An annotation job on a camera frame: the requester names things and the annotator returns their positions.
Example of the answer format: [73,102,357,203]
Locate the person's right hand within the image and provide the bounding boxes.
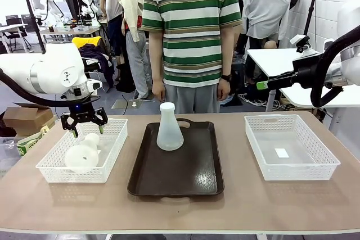
[151,79,167,103]

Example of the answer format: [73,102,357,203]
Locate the brown cardboard box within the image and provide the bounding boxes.
[2,106,57,137]

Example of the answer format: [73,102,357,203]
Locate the white floor cables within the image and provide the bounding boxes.
[237,91,271,107]

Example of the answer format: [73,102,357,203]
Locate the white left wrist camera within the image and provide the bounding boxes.
[83,79,104,92]

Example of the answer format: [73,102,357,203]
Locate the translucent white conical flask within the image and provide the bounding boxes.
[156,102,185,152]
[64,133,101,173]

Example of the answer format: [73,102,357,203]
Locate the dark brown serving tray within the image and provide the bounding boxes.
[127,118,226,197]

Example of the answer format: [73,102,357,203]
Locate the person's left forearm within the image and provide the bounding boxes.
[218,25,235,75]

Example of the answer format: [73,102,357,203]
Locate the metal floor plate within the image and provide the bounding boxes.
[111,98,145,110]

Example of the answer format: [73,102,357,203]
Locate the white side table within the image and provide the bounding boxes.
[246,47,360,117]

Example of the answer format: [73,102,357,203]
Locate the yellow garment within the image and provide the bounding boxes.
[71,36,102,48]

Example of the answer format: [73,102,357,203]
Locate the background work table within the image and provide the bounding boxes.
[39,24,108,44]

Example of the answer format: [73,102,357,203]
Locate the dark navy garment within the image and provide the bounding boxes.
[78,43,115,87]

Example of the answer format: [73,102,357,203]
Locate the black office chair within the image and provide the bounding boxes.
[4,14,32,53]

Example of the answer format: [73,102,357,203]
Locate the person's left hand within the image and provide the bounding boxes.
[217,79,232,101]

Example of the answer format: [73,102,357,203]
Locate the white paper label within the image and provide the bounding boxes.
[274,147,290,159]

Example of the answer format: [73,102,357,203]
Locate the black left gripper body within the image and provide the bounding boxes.
[68,101,96,123]

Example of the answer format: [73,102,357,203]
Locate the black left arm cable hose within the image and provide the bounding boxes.
[0,67,101,109]

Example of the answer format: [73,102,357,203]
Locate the black tripod stand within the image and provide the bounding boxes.
[301,0,323,41]
[21,0,48,55]

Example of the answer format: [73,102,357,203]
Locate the mannequin with white dress shirt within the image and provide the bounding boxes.
[242,0,291,50]

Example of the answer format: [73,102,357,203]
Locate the person's right forearm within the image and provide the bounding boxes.
[148,30,165,81]

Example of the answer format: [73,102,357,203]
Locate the green and white carton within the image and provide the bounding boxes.
[16,126,51,158]

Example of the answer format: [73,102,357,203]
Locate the white perforated plastic basket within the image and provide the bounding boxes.
[244,114,341,182]
[35,118,129,184]

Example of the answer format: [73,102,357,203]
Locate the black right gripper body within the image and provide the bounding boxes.
[291,57,322,89]

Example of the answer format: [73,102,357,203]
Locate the mannequin with cream shirt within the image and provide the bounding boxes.
[118,0,151,101]

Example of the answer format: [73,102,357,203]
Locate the metal chair with clothes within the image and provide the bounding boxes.
[71,36,115,89]

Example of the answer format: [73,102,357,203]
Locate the person in striped shirt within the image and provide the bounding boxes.
[141,0,243,115]

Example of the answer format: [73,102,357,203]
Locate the mannequin with white tank top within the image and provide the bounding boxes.
[99,0,126,66]

